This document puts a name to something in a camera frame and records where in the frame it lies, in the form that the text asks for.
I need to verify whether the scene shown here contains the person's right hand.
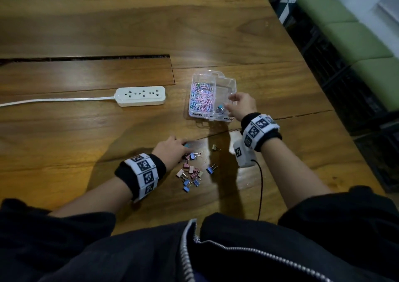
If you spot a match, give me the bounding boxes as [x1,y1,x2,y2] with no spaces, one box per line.
[224,92,258,122]

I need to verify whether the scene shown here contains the person's left hand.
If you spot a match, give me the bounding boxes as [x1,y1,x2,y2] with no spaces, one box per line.
[152,136,192,173]

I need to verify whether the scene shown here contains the clear plastic compartment box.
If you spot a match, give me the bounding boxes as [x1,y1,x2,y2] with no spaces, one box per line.
[188,69,237,127]

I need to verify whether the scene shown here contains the pile of pastel paper clips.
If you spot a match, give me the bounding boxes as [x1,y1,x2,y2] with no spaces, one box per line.
[190,82,216,114]

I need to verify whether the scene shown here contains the person's right forearm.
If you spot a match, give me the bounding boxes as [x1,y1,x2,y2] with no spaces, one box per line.
[260,138,333,210]

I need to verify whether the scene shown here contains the person's left forearm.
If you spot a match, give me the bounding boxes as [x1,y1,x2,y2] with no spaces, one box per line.
[48,176,133,218]

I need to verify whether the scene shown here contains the white power strip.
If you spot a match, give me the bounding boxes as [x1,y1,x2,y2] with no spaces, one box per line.
[114,86,166,108]

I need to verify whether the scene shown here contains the black zip jacket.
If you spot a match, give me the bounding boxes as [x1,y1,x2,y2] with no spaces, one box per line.
[0,186,399,282]

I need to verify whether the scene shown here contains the green cushioned stool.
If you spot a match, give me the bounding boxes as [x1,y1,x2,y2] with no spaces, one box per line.
[323,21,394,64]
[351,57,399,112]
[298,0,358,27]

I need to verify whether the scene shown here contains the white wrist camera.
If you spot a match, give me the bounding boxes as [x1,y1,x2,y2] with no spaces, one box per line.
[233,138,258,168]

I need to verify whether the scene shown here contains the thin black camera cable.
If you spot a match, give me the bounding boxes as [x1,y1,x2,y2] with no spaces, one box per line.
[251,159,264,222]

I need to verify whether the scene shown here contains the white power strip cable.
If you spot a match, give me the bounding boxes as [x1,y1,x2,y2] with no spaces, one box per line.
[0,96,116,108]

